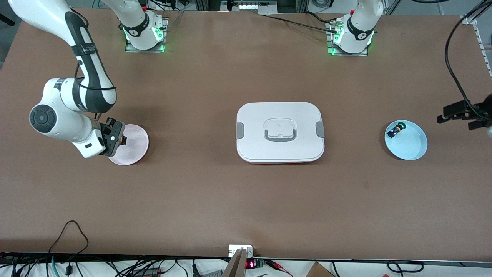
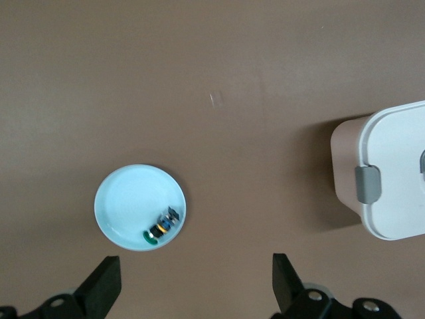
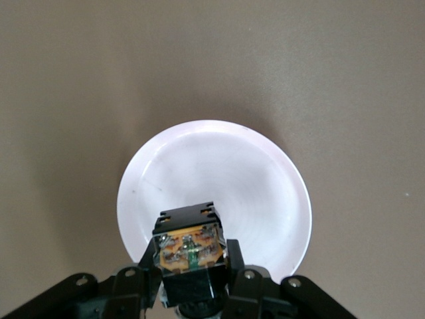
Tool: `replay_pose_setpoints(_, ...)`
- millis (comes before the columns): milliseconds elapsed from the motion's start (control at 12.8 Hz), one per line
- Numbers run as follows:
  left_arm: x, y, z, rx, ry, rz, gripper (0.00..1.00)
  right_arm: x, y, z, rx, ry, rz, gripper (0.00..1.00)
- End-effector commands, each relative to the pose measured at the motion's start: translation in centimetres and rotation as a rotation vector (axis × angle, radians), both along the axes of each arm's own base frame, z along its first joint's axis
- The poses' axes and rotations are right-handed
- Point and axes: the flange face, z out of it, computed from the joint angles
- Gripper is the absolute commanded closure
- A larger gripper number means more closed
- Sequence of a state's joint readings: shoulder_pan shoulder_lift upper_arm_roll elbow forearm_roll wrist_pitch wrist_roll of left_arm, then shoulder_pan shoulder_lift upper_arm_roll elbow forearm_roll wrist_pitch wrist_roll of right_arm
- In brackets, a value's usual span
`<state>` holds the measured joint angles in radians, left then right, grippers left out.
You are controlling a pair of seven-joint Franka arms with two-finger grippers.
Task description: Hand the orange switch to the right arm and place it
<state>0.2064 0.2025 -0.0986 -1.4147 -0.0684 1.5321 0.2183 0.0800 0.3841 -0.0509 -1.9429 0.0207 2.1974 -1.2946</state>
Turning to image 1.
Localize pink round plate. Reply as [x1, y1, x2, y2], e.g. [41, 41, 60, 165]
[108, 124, 150, 166]

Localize light blue round plate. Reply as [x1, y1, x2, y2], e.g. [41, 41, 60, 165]
[384, 120, 428, 160]

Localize black power adapter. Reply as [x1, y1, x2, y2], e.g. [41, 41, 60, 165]
[131, 267, 163, 277]

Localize white lidded container box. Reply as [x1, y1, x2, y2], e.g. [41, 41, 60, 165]
[236, 102, 325, 164]

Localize white power strip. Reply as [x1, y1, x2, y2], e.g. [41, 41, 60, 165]
[238, 1, 278, 12]

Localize brown cardboard piece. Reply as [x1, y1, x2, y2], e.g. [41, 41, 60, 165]
[306, 262, 335, 277]

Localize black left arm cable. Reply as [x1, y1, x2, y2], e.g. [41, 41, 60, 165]
[445, 0, 492, 116]

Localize blue switch with green button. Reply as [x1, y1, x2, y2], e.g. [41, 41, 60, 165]
[386, 121, 408, 138]

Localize aluminium frame rail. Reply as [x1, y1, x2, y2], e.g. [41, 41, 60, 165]
[461, 0, 492, 72]

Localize thin black looped cable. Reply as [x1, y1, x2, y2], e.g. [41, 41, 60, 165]
[48, 220, 90, 256]

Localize white post bracket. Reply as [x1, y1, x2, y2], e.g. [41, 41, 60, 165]
[228, 244, 253, 257]

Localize thick black coiled cable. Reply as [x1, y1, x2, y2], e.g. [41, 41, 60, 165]
[387, 261, 424, 273]

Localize aluminium camera post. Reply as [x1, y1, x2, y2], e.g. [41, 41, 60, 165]
[223, 247, 248, 277]

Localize black base power cable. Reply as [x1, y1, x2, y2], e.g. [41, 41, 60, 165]
[265, 13, 339, 32]

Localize red clip wires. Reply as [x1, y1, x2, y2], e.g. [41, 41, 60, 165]
[265, 260, 293, 277]

